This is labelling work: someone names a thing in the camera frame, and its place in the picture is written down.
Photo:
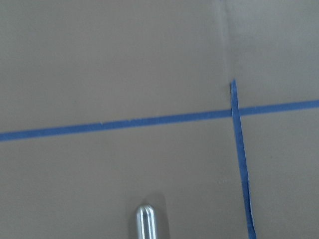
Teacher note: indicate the steel muddler black tip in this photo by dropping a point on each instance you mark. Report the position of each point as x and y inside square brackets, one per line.
[146, 222]

